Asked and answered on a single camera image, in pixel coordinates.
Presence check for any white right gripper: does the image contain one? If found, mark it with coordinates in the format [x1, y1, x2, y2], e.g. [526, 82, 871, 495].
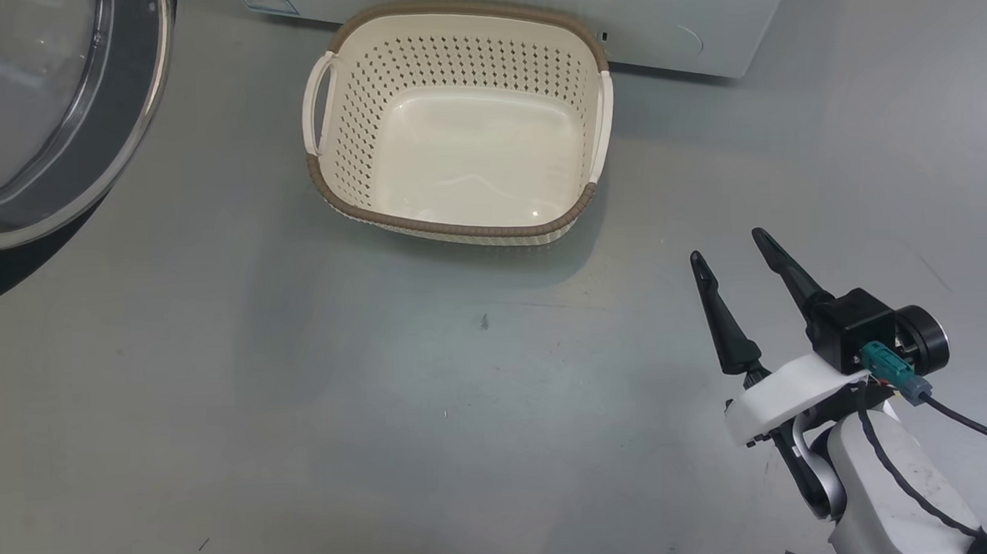
[689, 223, 876, 452]

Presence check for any dark grey round glass door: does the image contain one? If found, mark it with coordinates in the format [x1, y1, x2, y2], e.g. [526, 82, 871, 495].
[0, 0, 192, 314]

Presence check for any cream perforated laundry basket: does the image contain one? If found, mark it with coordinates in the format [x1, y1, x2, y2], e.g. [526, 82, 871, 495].
[297, 0, 621, 256]

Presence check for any black cable with teal connector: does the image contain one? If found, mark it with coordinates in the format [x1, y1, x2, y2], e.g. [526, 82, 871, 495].
[860, 335, 987, 464]

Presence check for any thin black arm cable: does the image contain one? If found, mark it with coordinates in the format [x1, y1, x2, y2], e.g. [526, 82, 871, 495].
[855, 379, 985, 545]

